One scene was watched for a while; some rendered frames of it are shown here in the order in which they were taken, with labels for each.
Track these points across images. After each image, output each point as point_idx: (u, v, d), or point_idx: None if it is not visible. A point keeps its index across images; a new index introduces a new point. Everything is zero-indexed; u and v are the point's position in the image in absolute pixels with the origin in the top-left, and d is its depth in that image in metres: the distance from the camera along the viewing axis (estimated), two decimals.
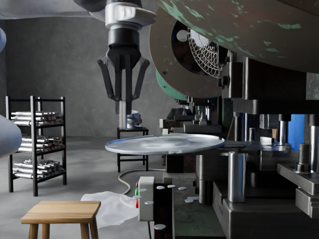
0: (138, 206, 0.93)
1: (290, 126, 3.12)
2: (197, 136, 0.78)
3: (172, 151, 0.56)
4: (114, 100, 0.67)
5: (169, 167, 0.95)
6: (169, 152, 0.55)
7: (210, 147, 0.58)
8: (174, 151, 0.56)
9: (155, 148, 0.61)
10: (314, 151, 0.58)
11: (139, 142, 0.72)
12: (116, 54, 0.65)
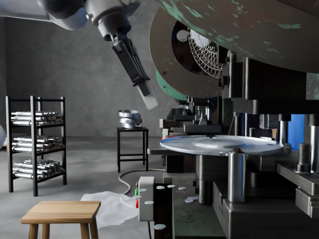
0: (138, 206, 0.93)
1: (290, 126, 3.12)
2: (182, 138, 0.79)
3: None
4: (142, 80, 0.65)
5: (169, 167, 0.95)
6: None
7: (258, 139, 0.75)
8: None
9: (252, 146, 0.65)
10: (314, 151, 0.58)
11: (204, 148, 0.62)
12: (126, 37, 0.65)
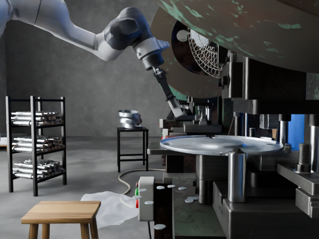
0: (138, 206, 0.93)
1: (290, 126, 3.12)
2: (270, 151, 0.57)
3: None
4: (173, 97, 0.98)
5: (169, 167, 0.95)
6: None
7: (170, 147, 0.61)
8: None
9: (188, 142, 0.71)
10: (314, 151, 0.58)
11: None
12: (162, 68, 0.98)
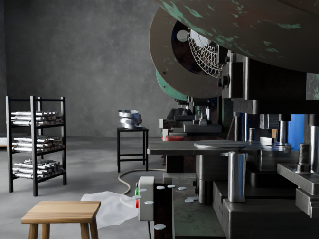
0: (138, 206, 0.93)
1: (290, 126, 3.12)
2: None
3: None
4: None
5: (169, 167, 0.95)
6: None
7: None
8: None
9: None
10: (314, 151, 0.58)
11: None
12: None
